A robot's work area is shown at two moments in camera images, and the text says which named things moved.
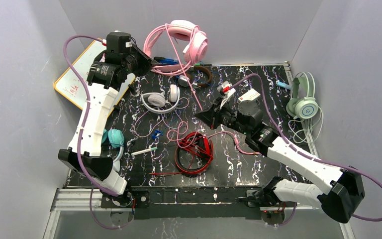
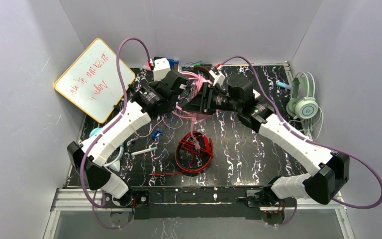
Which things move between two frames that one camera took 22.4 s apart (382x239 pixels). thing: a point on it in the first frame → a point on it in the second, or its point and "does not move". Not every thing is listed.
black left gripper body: (142, 61) → (176, 88)
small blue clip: (157, 132) does not move
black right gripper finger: (209, 117) → (198, 103)
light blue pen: (284, 85) does not move
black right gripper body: (217, 114) → (203, 100)
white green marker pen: (143, 151) does not move
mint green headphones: (303, 107) does not move
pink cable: (184, 125) → (199, 80)
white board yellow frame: (69, 85) does not move
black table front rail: (196, 202) does not move
